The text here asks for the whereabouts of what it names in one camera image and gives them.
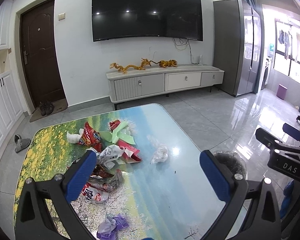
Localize grey steel refrigerator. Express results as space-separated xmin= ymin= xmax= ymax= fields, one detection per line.
xmin=213 ymin=0 xmax=261 ymax=97

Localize dark brown entrance door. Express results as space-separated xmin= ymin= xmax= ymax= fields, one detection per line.
xmin=20 ymin=0 xmax=65 ymax=108

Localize tv cables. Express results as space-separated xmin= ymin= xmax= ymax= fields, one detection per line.
xmin=172 ymin=37 xmax=199 ymax=65

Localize white power strip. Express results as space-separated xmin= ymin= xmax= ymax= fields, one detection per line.
xmin=198 ymin=55 xmax=203 ymax=65

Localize white tissue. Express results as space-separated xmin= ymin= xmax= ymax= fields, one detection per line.
xmin=66 ymin=128 xmax=84 ymax=144

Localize black wall television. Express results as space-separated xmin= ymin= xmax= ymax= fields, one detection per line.
xmin=91 ymin=0 xmax=203 ymax=41

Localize white built-in cabinet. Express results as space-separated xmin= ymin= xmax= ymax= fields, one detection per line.
xmin=0 ymin=0 xmax=23 ymax=159

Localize grey slippers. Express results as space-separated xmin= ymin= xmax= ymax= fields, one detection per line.
xmin=14 ymin=134 xmax=31 ymax=153

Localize beige wall switch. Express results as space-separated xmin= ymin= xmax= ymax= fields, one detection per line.
xmin=58 ymin=13 xmax=65 ymax=21

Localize brown door mat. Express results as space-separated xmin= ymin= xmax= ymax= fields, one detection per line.
xmin=30 ymin=99 xmax=68 ymax=122

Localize dark shoes pair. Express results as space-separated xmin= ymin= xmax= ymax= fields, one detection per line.
xmin=39 ymin=101 xmax=55 ymax=116

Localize purple crumpled plastic bag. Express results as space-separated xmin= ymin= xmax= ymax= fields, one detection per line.
xmin=96 ymin=214 xmax=129 ymax=239

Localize white grey tv cabinet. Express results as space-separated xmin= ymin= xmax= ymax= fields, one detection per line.
xmin=106 ymin=64 xmax=224 ymax=106

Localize golden tiger figurine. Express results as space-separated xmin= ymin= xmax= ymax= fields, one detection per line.
xmin=152 ymin=60 xmax=178 ymax=68

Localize purple storage stool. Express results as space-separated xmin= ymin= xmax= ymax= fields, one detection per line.
xmin=276 ymin=84 xmax=287 ymax=100

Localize golden dragon figurine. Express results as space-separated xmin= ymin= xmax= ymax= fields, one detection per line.
xmin=109 ymin=58 xmax=151 ymax=74

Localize light green paper sheet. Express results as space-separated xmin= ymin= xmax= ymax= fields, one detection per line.
xmin=99 ymin=120 xmax=135 ymax=145

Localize washing machine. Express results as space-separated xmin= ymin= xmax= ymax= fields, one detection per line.
xmin=261 ymin=56 xmax=273 ymax=90

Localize red pink paper wrapper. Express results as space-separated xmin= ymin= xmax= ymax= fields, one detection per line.
xmin=117 ymin=139 xmax=142 ymax=164

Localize white printed plastic bag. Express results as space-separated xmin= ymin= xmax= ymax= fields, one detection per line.
xmin=87 ymin=145 xmax=125 ymax=170

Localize hanging laundry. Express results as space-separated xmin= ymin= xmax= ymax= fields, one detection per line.
xmin=276 ymin=27 xmax=300 ymax=64

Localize dark brown snack wrapper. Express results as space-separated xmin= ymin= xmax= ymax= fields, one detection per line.
xmin=90 ymin=165 xmax=114 ymax=179

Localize clear plastic bag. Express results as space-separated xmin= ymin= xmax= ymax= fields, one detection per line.
xmin=147 ymin=135 xmax=168 ymax=164

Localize red snack bag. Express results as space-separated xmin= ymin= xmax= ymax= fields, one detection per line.
xmin=78 ymin=122 xmax=102 ymax=152

